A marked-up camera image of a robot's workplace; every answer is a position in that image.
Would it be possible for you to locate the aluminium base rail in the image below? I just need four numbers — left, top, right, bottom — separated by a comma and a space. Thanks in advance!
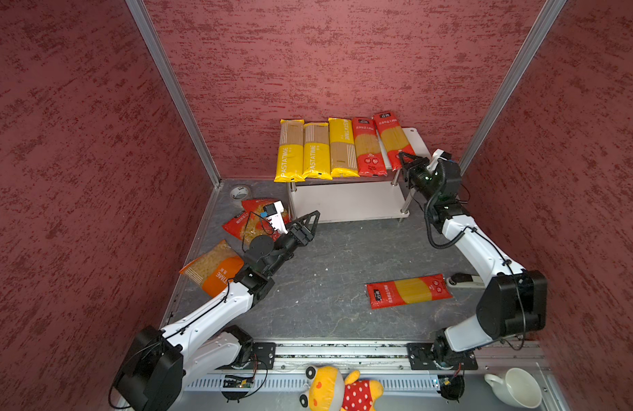
113, 337, 572, 411

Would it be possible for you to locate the white two-tier shelf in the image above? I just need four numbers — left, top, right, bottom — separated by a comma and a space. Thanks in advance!
287, 150, 412, 224

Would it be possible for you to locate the aluminium corner post right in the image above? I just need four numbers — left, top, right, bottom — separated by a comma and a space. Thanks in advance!
459, 0, 567, 176

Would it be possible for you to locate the red spaghetti bag back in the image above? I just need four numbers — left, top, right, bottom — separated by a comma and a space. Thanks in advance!
373, 111, 415, 171

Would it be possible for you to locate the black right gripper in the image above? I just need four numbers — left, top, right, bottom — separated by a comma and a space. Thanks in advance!
398, 151, 438, 203

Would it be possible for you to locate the white ceramic cup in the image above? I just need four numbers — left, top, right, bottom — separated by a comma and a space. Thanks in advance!
484, 368, 543, 409

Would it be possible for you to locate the red macaroni bag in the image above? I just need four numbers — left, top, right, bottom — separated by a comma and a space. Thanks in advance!
222, 198, 280, 246

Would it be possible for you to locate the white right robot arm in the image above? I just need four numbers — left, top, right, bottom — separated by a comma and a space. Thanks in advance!
398, 150, 548, 366

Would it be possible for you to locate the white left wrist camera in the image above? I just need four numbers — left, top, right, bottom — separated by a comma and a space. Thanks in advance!
261, 200, 291, 235

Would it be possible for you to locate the aluminium corner post left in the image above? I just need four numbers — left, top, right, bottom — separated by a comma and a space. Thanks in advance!
126, 0, 222, 188

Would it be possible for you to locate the orange macaroni bag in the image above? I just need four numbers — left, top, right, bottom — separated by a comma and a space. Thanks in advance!
179, 241, 244, 297

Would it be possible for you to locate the red spaghetti bag front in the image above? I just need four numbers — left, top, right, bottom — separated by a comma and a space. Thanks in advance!
366, 274, 452, 309

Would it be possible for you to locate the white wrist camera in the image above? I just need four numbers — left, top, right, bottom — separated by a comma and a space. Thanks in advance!
261, 200, 291, 235
427, 149, 452, 174

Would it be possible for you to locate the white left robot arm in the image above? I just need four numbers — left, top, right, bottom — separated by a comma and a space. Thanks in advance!
109, 211, 320, 410

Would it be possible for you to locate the yellow plush toy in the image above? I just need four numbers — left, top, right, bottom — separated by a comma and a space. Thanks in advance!
299, 366, 384, 411

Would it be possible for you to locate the yellow spaghetti bag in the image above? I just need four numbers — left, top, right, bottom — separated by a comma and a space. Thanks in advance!
302, 123, 333, 181
328, 118, 359, 178
274, 119, 305, 183

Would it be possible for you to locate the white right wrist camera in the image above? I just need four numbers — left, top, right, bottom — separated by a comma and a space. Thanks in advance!
427, 149, 452, 174

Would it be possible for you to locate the red spaghetti bag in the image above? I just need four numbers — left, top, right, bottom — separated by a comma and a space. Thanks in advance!
373, 111, 415, 171
352, 117, 388, 177
366, 274, 452, 309

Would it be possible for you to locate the aluminium corner post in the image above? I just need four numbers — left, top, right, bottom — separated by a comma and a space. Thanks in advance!
126, 0, 222, 188
459, 0, 567, 176

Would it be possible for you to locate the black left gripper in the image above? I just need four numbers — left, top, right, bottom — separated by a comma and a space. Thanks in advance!
266, 211, 320, 275

